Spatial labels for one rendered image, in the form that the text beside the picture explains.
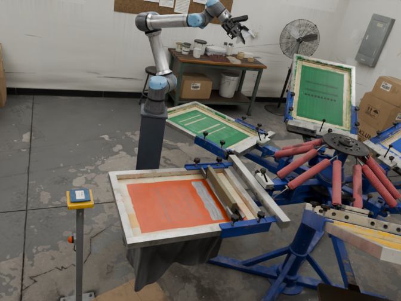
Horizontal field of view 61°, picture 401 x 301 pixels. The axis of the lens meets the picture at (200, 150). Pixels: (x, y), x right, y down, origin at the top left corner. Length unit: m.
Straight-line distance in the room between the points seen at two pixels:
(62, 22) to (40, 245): 3.25
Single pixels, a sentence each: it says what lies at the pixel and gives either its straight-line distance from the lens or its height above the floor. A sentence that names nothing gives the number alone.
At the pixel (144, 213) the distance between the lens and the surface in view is 1.85.
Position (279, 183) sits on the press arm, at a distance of 2.21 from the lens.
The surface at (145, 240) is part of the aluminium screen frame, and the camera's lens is 1.66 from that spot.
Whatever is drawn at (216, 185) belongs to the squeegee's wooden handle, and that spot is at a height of 1.03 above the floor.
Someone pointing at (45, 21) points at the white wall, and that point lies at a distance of 5.31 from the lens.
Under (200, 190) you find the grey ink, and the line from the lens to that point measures 2.07.
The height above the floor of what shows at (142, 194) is 0.95.
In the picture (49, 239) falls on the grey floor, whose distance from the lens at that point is 3.09.
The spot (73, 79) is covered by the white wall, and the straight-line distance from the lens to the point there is 5.54.
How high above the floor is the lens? 2.16
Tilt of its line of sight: 29 degrees down
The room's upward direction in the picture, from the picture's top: 12 degrees clockwise
